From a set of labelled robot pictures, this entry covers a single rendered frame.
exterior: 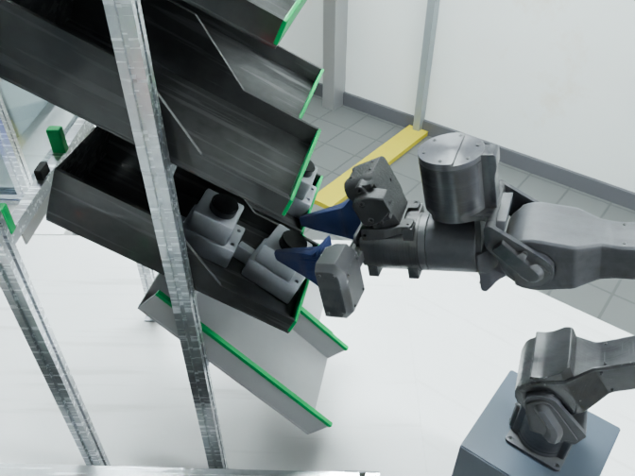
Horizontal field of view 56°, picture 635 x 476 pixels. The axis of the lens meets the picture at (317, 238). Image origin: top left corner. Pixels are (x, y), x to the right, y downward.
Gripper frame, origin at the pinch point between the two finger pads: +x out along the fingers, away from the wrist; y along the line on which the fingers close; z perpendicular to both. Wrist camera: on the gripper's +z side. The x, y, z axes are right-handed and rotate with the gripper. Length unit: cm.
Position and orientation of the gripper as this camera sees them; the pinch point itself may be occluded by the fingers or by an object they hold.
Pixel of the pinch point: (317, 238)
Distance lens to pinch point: 62.8
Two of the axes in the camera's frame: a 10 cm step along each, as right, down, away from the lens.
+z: -2.0, -8.4, -5.0
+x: -9.1, -0.3, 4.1
